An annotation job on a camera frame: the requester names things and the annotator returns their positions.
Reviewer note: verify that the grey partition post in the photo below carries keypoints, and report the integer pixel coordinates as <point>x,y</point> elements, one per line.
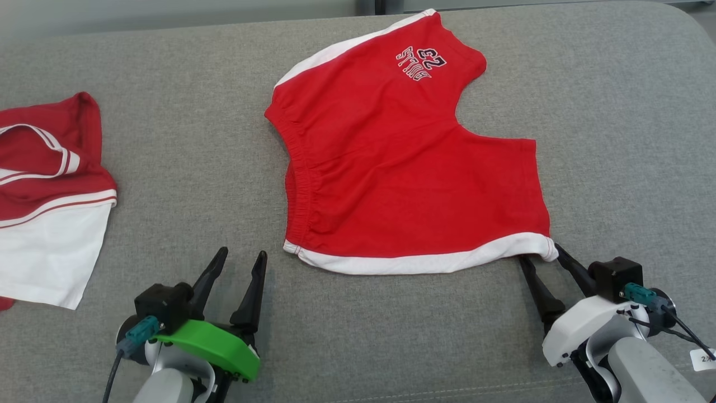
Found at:
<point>380,5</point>

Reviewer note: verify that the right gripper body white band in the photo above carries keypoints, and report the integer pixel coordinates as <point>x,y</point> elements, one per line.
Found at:
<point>582,327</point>

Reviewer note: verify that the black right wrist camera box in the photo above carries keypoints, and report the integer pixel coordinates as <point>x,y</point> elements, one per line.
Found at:
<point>615,277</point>

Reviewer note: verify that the red shorts with white trim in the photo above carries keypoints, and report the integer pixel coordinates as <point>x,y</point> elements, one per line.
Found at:
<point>403,179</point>

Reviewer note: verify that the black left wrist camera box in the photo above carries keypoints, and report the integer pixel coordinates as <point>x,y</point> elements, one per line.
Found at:
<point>162,305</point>

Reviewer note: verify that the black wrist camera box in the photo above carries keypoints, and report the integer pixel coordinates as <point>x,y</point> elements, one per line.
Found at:
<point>162,305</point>
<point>615,277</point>

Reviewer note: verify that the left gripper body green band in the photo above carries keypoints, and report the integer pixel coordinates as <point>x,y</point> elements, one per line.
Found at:
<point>218,347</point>

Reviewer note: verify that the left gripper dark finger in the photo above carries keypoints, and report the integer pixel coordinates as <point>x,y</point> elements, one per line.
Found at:
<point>206,288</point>
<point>251,302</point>

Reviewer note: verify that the white paper label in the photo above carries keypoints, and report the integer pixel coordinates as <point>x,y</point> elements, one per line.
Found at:
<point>703,359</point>

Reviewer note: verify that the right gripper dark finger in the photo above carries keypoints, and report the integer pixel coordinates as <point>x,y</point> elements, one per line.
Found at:
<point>545,302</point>
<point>576,274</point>

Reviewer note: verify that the red white Bulls jersey shirt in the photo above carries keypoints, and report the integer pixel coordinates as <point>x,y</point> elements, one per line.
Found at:
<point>50,246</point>

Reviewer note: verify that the grey fabric sofa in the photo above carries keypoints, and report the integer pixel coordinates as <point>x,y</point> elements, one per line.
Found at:
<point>168,168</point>

